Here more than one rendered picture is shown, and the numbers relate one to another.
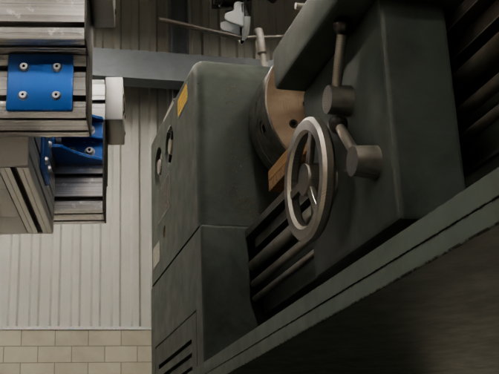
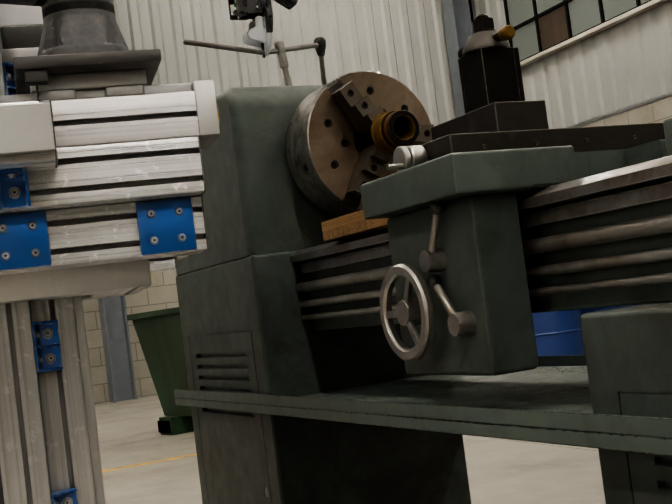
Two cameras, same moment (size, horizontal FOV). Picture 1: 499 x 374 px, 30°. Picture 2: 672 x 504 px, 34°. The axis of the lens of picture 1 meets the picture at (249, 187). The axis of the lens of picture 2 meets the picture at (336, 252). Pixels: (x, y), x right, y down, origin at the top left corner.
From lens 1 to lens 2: 0.78 m
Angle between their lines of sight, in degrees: 18
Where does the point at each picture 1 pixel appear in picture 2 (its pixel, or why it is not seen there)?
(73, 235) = not seen: outside the picture
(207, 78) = (242, 109)
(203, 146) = (246, 179)
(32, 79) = (159, 224)
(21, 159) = (145, 280)
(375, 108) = (468, 282)
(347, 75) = (438, 238)
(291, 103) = (331, 144)
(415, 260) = (520, 435)
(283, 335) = (384, 420)
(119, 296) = not seen: hidden behind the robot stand
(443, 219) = (545, 421)
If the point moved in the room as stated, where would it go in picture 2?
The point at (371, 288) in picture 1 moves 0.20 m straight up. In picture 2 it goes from (479, 432) to (461, 292)
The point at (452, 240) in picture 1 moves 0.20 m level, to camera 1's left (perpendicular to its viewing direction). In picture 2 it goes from (552, 438) to (400, 461)
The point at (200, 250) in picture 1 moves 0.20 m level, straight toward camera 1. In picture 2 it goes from (253, 279) to (266, 274)
